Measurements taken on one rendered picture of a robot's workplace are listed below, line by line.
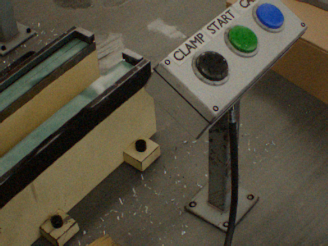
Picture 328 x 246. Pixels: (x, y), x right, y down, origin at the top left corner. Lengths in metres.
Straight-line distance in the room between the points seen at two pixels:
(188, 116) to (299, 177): 0.30
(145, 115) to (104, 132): 0.08
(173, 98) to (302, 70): 0.40
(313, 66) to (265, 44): 0.31
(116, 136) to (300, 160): 0.25
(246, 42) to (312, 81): 0.35
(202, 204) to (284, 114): 0.20
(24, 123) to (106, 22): 0.34
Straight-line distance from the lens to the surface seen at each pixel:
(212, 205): 0.77
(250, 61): 0.57
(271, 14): 0.61
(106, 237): 0.75
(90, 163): 0.78
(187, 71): 0.54
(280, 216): 0.77
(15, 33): 1.09
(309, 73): 0.91
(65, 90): 0.84
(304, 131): 0.87
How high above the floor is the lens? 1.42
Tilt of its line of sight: 45 degrees down
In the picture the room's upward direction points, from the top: 4 degrees counter-clockwise
